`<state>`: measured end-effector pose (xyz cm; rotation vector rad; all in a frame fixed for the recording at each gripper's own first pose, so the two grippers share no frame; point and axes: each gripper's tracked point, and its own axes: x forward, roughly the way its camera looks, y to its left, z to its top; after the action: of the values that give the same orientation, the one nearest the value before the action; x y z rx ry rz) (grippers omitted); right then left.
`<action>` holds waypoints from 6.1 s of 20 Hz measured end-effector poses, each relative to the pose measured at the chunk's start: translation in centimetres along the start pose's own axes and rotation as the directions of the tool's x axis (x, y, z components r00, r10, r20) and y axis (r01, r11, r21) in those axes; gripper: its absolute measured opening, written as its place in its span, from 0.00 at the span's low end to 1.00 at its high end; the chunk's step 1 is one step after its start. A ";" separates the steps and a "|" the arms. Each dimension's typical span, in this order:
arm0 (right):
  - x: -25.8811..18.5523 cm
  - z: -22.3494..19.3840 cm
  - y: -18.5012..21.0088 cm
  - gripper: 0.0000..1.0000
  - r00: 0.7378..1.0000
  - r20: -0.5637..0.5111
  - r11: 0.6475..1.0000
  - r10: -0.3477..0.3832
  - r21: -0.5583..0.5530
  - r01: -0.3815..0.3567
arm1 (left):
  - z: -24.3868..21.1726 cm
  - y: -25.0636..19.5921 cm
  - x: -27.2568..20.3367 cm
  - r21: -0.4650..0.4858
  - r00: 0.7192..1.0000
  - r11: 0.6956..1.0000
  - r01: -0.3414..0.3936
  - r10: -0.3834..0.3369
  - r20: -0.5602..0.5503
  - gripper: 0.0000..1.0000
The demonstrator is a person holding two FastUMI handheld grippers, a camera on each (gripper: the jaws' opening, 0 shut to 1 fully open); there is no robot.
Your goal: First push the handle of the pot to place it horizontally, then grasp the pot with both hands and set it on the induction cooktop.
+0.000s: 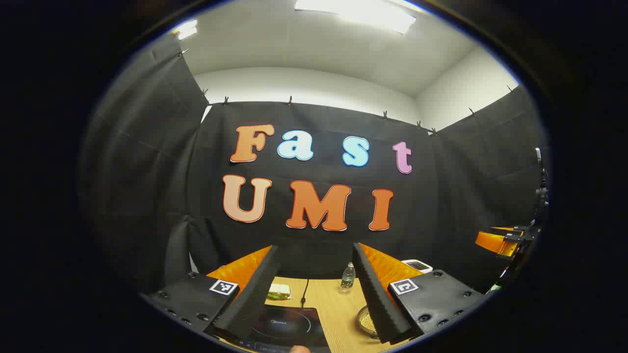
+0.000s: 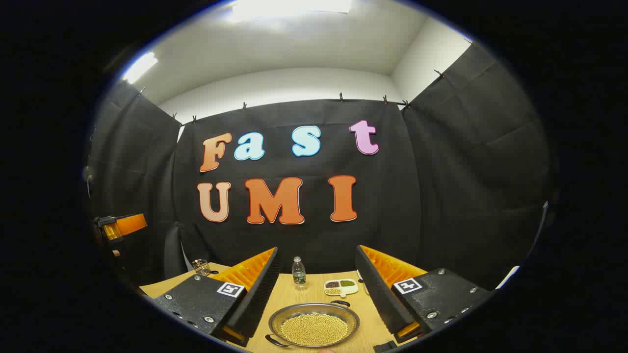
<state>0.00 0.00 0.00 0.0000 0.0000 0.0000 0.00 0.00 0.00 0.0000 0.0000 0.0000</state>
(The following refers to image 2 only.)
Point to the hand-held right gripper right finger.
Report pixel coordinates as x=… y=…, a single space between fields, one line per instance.
x=378 y=294

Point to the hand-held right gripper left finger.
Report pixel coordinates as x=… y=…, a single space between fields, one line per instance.
x=260 y=299

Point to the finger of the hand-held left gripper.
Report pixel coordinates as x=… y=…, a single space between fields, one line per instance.
x=130 y=224

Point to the pile of soybeans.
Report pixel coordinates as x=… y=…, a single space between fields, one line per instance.
x=314 y=329

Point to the white divided dish of beans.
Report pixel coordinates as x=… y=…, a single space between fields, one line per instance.
x=341 y=287

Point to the clear plastic water bottle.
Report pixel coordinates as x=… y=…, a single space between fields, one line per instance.
x=299 y=272

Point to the black backdrop cloth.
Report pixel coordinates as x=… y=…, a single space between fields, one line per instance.
x=441 y=196

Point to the ceiling light panel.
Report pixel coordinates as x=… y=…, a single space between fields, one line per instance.
x=140 y=67
x=289 y=9

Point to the row of black cloth clips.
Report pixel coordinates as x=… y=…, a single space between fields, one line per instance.
x=341 y=96

